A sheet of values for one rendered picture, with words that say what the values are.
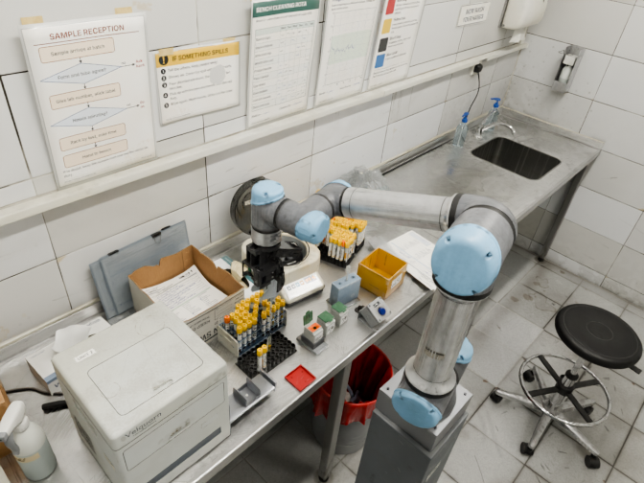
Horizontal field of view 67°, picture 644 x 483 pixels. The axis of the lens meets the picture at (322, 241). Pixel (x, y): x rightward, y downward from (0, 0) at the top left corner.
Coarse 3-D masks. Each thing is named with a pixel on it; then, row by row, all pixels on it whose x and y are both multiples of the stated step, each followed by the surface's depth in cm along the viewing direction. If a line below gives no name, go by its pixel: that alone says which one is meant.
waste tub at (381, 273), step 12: (372, 252) 180; (384, 252) 182; (360, 264) 174; (372, 264) 186; (384, 264) 185; (396, 264) 181; (360, 276) 177; (372, 276) 173; (384, 276) 184; (396, 276) 173; (372, 288) 176; (384, 288) 172; (396, 288) 180
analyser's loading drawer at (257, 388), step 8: (256, 376) 140; (264, 376) 139; (248, 384) 136; (256, 384) 137; (264, 384) 138; (272, 384) 138; (240, 392) 135; (248, 392) 135; (256, 392) 134; (264, 392) 136; (232, 400) 133; (240, 400) 132; (248, 400) 133; (256, 400) 133; (232, 408) 131; (240, 408) 131; (248, 408) 132; (232, 416) 129
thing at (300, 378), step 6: (300, 366) 148; (294, 372) 147; (300, 372) 147; (306, 372) 147; (288, 378) 145; (294, 378) 145; (300, 378) 145; (306, 378) 145; (312, 378) 145; (294, 384) 142; (300, 384) 143; (306, 384) 143; (300, 390) 141
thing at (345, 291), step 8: (336, 280) 166; (344, 280) 167; (352, 280) 167; (360, 280) 169; (336, 288) 164; (344, 288) 165; (352, 288) 168; (336, 296) 166; (344, 296) 168; (352, 296) 171; (344, 304) 170; (352, 304) 171
